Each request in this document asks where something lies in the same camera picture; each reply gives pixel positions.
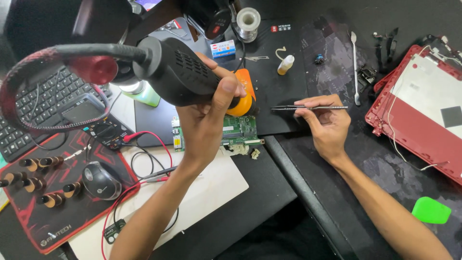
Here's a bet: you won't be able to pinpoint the white antenna cable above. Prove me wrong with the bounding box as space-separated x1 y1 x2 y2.
386 45 462 172

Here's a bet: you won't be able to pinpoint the black flat cable pieces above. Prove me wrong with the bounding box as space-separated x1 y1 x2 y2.
373 27 400 65

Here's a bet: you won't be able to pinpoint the black computer keyboard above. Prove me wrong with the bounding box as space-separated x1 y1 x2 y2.
0 66 113 163

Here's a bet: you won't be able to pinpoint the white flat board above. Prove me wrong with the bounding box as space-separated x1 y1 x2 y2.
68 144 250 260

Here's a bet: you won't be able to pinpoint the large black blurred object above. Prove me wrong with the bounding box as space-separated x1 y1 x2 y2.
3 0 133 60

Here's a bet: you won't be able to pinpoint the small blue white box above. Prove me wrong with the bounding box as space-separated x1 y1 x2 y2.
210 39 237 60

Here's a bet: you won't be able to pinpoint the white crumpled paper scrap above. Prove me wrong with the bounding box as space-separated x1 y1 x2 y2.
219 144 250 157

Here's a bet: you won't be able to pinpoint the small black cable adapter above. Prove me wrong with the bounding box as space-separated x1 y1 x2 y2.
103 218 127 245

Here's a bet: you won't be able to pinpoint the black repair work mat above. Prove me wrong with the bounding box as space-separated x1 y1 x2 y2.
134 17 308 149

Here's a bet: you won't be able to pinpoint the metal spudger tool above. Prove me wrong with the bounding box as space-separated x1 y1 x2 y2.
350 31 361 107

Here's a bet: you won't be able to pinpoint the group of brass black nozzles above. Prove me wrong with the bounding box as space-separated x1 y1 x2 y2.
0 156 83 209

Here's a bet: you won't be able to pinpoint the worn black desk mat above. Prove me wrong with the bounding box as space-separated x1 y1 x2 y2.
274 14 462 260

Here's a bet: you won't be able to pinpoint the person's left hand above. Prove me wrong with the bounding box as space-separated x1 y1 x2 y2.
176 53 248 165

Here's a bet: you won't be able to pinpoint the solder wire spool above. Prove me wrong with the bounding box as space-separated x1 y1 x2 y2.
236 7 261 43

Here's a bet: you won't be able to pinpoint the red multimeter probe lead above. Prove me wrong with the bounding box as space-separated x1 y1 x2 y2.
101 130 174 260

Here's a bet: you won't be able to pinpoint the black computer mouse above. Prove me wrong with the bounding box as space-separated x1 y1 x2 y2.
82 161 123 201

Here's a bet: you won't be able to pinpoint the metal tweezers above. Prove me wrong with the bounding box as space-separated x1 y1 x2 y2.
270 105 349 111

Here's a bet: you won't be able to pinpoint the black orange hot air gun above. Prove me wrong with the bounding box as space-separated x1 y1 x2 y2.
132 36 259 118

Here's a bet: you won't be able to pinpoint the black red braided hose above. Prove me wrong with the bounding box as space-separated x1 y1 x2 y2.
0 43 149 133

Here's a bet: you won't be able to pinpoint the black power cable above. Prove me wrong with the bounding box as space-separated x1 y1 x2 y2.
230 22 247 73

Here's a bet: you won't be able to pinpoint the green white container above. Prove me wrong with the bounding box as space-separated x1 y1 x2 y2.
118 79 161 108

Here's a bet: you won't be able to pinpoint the red black mouse pad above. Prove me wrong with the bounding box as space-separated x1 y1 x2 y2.
0 129 142 255

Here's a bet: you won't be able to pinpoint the red round knob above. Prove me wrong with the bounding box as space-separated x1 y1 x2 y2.
69 55 119 86

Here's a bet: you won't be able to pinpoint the person's black trousers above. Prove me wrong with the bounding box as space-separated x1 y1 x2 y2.
213 200 338 260

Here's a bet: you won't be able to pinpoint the black device with red button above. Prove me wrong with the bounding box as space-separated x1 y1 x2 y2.
180 0 234 41

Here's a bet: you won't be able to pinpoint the green plastic pry pick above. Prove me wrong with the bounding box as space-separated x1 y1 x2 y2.
411 196 452 225

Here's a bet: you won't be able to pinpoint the green circuit board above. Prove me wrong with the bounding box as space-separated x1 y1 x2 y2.
171 115 266 152

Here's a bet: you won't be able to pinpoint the black multimeter probe lead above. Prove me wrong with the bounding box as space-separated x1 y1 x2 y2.
113 142 180 235

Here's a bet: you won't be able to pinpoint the red laptop cover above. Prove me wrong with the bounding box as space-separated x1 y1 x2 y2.
365 44 462 187

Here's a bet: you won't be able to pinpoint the black metal laptop hinge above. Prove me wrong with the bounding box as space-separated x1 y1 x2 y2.
357 64 378 94

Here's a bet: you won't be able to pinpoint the small yellow liquid bottle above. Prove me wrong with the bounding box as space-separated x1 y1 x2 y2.
275 46 295 76

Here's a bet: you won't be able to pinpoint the black digital multimeter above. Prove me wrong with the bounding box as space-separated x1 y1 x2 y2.
59 93 137 152

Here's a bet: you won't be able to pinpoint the person's right hand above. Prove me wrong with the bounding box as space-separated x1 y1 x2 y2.
294 94 352 165

